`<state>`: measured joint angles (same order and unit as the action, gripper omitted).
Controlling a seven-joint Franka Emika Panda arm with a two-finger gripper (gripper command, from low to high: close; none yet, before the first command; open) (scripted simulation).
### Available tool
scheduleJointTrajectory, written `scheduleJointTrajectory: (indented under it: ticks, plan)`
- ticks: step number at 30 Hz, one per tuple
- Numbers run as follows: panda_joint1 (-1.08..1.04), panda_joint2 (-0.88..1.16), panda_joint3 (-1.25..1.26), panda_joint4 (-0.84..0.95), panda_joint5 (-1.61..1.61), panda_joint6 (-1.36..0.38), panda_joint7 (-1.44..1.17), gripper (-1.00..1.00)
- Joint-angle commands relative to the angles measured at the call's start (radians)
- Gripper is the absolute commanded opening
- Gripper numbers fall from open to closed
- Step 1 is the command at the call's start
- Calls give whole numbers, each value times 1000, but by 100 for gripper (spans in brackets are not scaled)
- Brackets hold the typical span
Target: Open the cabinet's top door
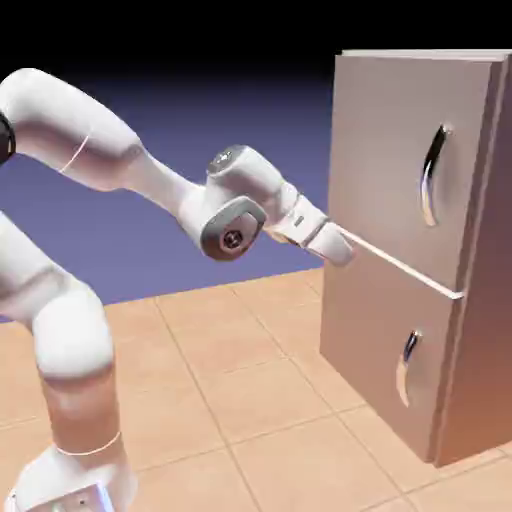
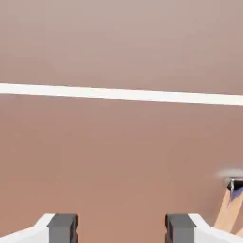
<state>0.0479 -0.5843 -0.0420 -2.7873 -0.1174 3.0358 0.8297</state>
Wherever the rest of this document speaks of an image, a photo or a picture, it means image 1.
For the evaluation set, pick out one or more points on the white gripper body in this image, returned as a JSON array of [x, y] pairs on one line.
[[330, 242]]

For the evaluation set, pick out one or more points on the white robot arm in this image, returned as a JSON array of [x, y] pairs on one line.
[[80, 132]]

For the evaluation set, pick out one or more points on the large cabinet door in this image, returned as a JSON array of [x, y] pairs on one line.
[[384, 160]]

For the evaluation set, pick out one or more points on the small cabinet door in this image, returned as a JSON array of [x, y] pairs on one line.
[[372, 344]]

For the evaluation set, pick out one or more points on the light wooden cabinet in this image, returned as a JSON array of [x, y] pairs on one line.
[[480, 280]]

